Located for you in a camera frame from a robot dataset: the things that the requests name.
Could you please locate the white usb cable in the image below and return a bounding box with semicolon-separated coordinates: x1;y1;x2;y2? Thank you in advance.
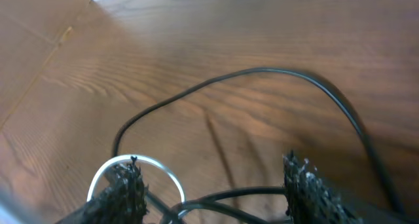
85;153;187;220

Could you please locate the black usb cable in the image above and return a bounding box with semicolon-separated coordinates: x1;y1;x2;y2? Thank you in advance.
111;66;419;224

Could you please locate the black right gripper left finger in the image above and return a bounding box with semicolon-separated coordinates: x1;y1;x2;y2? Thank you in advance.
58;157;147;224

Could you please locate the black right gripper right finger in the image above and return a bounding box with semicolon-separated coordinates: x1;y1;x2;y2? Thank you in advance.
283;152;363;224

